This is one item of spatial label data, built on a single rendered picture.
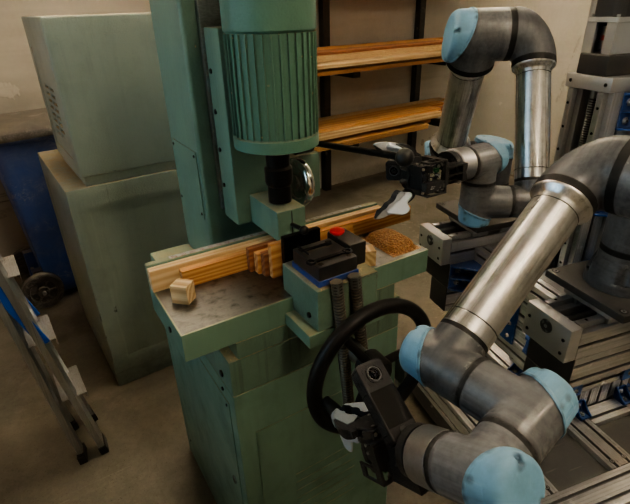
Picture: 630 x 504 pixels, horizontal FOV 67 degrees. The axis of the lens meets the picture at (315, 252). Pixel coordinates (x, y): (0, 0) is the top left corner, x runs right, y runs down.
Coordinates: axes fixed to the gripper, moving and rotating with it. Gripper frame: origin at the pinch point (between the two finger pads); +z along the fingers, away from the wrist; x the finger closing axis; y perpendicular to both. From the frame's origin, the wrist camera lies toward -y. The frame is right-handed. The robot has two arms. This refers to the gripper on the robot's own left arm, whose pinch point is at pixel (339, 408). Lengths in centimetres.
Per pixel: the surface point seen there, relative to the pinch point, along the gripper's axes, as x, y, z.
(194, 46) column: 3, -74, 25
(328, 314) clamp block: 7.2, -13.9, 8.4
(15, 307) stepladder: -46, -33, 93
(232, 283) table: -2.9, -23.8, 27.3
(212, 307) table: -9.8, -20.7, 22.0
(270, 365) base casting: -1.0, -5.3, 24.1
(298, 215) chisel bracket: 13.5, -33.9, 21.2
